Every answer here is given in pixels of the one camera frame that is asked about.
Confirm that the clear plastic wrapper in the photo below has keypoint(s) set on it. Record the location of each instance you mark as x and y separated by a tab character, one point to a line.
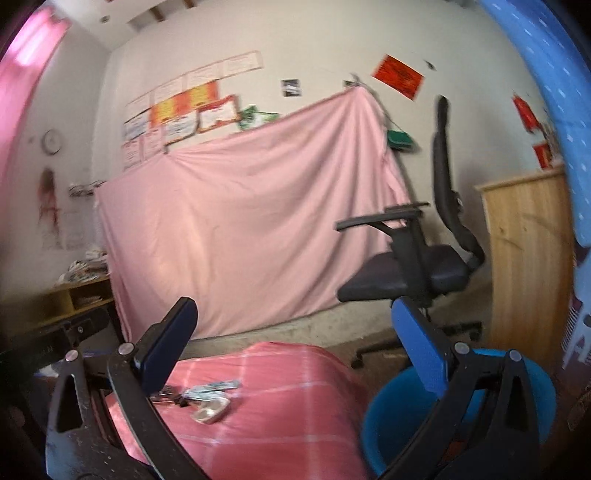
212	412

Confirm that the pink curtain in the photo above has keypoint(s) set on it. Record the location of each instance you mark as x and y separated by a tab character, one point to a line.
27	69

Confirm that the blue dotted printed curtain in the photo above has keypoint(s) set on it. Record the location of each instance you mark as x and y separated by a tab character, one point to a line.
554	69

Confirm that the red paper wall sticker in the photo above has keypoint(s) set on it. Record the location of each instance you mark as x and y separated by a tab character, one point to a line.
543	156
525	113

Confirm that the group of wall certificates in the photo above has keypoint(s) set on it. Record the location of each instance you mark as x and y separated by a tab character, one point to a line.
184	110

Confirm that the small wall photo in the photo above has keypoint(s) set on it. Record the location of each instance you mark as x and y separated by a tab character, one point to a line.
291	87

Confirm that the blue plastic bucket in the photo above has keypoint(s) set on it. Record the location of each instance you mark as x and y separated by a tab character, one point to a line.
401	415

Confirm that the green pictures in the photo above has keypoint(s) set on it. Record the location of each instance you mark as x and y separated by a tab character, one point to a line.
251	117

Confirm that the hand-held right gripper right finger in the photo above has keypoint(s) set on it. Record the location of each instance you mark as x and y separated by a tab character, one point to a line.
415	341

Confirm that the red diamond paper decoration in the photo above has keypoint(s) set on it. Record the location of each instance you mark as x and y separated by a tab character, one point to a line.
398	76

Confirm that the pile of newspapers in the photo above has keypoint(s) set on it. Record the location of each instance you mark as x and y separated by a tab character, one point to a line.
85	270

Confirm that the black office chair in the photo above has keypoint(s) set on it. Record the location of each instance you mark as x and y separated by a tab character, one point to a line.
415	272

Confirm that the wooden shelf desk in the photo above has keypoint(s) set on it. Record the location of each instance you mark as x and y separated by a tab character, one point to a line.
60	300

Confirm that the pink hanging sheet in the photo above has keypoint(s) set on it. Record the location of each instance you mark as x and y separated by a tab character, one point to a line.
240	221

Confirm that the pink checked tablecloth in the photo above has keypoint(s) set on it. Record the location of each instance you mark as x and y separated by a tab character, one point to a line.
277	415

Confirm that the light wooden cabinet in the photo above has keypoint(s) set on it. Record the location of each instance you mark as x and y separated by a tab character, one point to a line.
526	258

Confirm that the round wall clock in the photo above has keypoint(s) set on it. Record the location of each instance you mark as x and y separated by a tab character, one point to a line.
51	141

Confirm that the wall calendar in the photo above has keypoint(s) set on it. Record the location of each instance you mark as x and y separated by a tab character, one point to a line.
74	230

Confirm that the red tassel wall hanging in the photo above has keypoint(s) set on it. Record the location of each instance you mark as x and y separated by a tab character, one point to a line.
48	194

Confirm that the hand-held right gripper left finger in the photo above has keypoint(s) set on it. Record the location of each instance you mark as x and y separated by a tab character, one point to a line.
166	355

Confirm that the green hanging purse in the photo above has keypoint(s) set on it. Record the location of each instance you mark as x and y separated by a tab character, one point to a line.
399	139

